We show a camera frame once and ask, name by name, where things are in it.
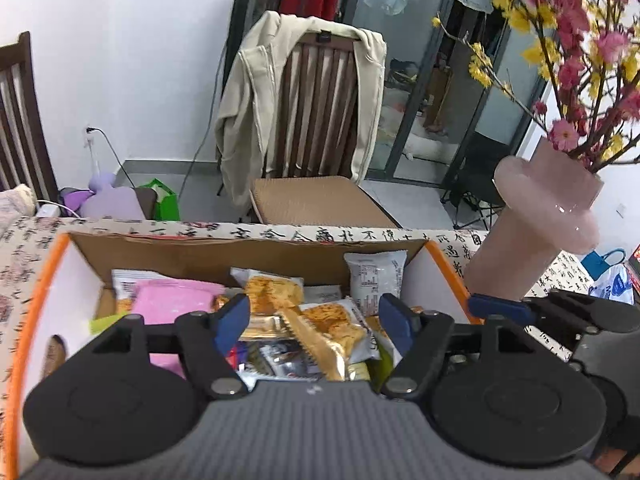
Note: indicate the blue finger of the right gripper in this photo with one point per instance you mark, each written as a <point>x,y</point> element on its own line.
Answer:
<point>605,314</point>
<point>530,311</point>

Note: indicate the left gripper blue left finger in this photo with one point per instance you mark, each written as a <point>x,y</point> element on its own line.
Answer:
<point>205,340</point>

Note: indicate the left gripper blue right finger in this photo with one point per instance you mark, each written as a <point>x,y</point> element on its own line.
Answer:
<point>422,341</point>

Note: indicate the pink snack packet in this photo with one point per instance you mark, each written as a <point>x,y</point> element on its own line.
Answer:
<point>162,300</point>

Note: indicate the green snack bar packet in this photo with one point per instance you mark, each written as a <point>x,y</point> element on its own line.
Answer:
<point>379,369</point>

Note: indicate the red silver snack bag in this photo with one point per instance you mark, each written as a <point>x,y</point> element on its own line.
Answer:
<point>282,359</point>

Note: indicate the green white snack packet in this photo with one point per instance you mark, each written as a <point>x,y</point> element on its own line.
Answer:
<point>98,325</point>

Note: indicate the blue white plastic bag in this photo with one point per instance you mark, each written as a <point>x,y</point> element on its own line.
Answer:
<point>614,284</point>

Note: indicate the white cracker packet upright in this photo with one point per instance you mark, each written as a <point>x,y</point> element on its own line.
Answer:
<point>374,275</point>

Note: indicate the orange cracker snack packet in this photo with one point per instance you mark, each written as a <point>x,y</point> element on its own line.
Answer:
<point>269,293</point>

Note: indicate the silver white snack packet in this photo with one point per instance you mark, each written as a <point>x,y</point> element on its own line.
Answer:
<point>125,284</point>

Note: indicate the pink glass vase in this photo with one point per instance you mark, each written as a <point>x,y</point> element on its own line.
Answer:
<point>547,210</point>

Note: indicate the green shopping bag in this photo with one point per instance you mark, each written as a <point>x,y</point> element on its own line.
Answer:
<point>158,201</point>

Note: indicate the red orange cardboard box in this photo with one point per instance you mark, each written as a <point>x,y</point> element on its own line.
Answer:
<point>53,286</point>

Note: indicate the purple hot water bottle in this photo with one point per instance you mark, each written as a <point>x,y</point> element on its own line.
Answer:
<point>103,199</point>

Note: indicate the calligraphy print tablecloth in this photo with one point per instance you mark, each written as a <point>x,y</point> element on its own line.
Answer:
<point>507,405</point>

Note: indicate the beige jacket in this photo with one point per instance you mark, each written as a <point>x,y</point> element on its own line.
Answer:
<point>246,122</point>

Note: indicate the wooden chair with jacket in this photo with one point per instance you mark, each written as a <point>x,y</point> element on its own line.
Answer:
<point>310,182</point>

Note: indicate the folded pale striped blanket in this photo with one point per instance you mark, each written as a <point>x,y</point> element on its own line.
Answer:
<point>15,203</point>

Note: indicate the dark glass sliding door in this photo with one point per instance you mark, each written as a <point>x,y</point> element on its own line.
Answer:
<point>454,84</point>

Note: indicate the dark wooden chair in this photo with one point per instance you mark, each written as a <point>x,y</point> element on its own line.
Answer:
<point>23,150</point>

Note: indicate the yellow and pink flower branches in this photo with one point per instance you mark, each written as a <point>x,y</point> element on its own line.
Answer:
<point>587,51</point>

